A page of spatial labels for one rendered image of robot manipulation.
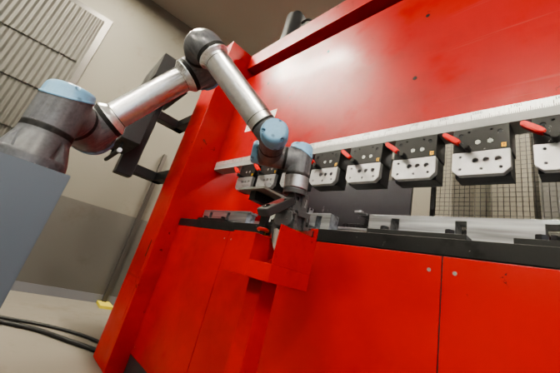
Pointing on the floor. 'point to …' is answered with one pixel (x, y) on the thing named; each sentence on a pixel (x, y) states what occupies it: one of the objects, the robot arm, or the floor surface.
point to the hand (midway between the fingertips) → (277, 256)
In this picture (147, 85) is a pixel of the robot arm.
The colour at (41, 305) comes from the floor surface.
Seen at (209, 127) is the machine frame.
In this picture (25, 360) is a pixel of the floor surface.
